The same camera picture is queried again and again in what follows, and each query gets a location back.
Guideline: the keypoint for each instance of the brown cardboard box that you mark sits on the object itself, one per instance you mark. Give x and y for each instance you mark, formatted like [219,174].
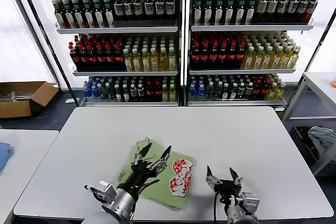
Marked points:
[15,110]

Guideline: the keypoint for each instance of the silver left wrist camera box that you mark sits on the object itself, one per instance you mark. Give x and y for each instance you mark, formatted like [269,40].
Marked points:
[107,191]

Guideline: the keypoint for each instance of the small dark green bottle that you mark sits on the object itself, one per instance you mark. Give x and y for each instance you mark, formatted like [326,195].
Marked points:
[109,93]
[102,93]
[218,91]
[210,91]

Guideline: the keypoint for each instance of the small orange object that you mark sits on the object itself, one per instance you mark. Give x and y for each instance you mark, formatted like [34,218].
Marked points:
[334,83]

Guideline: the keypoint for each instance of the grey frame white table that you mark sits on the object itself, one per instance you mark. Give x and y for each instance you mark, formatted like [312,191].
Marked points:
[319,82]

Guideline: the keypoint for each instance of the small blue water bottle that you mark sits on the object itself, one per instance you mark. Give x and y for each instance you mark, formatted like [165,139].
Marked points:
[94,93]
[201,90]
[193,90]
[87,91]

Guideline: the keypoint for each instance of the blue folded cloth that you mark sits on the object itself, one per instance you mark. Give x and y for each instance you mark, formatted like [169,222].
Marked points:
[4,155]

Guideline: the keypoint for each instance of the light green t-shirt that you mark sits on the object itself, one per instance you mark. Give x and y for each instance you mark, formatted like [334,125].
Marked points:
[160,197]

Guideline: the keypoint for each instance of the dark tea bottle green neck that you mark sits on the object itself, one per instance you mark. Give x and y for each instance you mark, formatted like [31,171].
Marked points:
[110,16]
[60,16]
[209,14]
[251,14]
[240,14]
[220,14]
[70,16]
[100,16]
[230,14]
[80,16]
[90,16]
[198,14]

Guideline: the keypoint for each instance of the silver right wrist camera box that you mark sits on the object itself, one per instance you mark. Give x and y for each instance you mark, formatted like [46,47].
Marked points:
[249,200]

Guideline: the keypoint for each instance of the grey metal rods bundle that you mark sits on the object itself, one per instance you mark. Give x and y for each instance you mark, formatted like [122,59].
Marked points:
[18,95]

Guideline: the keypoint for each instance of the dark bottle beige label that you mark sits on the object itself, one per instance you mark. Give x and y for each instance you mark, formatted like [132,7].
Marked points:
[261,6]
[272,6]

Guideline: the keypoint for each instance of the dark bottle white blue label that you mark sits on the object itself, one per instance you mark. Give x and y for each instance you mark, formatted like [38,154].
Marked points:
[160,7]
[119,7]
[170,7]
[282,6]
[312,6]
[302,6]
[138,7]
[293,6]
[128,7]
[149,7]

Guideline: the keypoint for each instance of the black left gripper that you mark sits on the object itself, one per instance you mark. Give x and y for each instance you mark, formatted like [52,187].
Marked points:
[140,176]

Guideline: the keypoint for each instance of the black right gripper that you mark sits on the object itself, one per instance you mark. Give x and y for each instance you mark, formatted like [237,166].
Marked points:
[227,188]

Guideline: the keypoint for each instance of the grey metal shelf unit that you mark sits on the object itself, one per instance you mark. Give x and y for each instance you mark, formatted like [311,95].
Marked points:
[118,29]
[249,27]

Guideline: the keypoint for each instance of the yellow juice bottle green neck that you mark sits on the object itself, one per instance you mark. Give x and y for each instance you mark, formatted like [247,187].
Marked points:
[258,61]
[267,61]
[137,62]
[173,62]
[249,61]
[294,61]
[286,61]
[128,62]
[155,62]
[277,61]
[146,62]
[164,62]

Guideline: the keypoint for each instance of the small dark bottle white label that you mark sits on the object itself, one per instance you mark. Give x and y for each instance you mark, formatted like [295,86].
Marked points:
[126,94]
[118,94]
[134,93]
[141,93]
[226,93]
[233,93]
[249,90]
[241,90]

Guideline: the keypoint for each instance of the grey white cloth pile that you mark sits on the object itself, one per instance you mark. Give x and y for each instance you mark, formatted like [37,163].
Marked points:
[321,136]

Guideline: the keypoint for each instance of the small white flat object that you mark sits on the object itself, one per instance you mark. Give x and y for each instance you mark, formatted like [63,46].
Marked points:
[71,101]

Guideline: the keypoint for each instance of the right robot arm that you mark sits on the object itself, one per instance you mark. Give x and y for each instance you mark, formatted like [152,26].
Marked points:
[241,216]

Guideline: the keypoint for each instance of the black window post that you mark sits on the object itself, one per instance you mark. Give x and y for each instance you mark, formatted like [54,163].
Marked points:
[315,51]
[53,51]

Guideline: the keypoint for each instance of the small yellow drink bottle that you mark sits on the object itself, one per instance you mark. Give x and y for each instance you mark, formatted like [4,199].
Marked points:
[281,93]
[173,94]
[273,93]
[165,94]

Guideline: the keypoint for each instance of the white side table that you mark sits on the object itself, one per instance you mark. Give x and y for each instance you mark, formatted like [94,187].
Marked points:
[26,161]

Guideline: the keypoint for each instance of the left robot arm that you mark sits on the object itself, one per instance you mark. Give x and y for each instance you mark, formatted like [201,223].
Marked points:
[120,203]

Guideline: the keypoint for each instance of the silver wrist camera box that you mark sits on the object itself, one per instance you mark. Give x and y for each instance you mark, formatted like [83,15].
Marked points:
[249,200]
[107,191]

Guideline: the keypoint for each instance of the small cola bottle red cap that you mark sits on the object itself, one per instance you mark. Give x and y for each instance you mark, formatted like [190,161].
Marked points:
[265,90]
[157,93]
[149,93]
[257,90]

